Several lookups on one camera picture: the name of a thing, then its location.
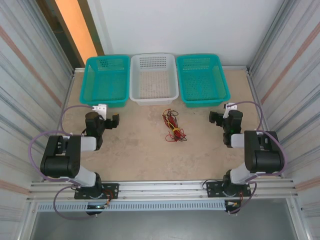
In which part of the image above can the black cable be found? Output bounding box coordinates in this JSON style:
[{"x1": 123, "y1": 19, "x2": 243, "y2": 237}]
[
  {"x1": 163, "y1": 109, "x2": 188, "y2": 142},
  {"x1": 163, "y1": 109, "x2": 187, "y2": 141}
]

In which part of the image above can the teal plastic basket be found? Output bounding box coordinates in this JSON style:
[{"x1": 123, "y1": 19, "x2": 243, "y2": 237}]
[
  {"x1": 176, "y1": 53, "x2": 231, "y2": 109},
  {"x1": 79, "y1": 54, "x2": 131, "y2": 109}
]

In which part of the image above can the white plastic basket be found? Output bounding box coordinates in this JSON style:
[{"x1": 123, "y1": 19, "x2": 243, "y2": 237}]
[{"x1": 129, "y1": 52, "x2": 180, "y2": 106}]

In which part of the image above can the orange door panel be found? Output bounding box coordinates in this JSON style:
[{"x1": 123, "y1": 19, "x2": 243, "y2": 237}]
[{"x1": 53, "y1": 0, "x2": 98, "y2": 58}]

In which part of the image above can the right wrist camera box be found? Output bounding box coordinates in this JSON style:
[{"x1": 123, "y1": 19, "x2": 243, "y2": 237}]
[{"x1": 223, "y1": 102, "x2": 238, "y2": 119}]

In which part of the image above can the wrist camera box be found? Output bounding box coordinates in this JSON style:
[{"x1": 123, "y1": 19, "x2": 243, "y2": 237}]
[
  {"x1": 91, "y1": 103, "x2": 108, "y2": 121},
  {"x1": 223, "y1": 102, "x2": 238, "y2": 119}
]

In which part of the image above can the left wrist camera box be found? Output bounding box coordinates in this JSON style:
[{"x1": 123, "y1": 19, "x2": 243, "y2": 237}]
[{"x1": 91, "y1": 103, "x2": 108, "y2": 121}]

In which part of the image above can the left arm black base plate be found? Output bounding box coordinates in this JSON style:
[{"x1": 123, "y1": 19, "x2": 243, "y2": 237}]
[{"x1": 73, "y1": 182, "x2": 120, "y2": 200}]

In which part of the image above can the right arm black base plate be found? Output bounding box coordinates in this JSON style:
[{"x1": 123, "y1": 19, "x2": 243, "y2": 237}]
[{"x1": 206, "y1": 180, "x2": 252, "y2": 198}]

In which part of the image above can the aluminium mounting rail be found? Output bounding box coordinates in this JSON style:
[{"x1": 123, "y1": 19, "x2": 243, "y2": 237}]
[{"x1": 26, "y1": 178, "x2": 300, "y2": 202}]

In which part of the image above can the grey slotted cable duct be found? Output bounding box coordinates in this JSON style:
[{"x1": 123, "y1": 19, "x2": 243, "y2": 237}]
[{"x1": 36, "y1": 201, "x2": 227, "y2": 213}]

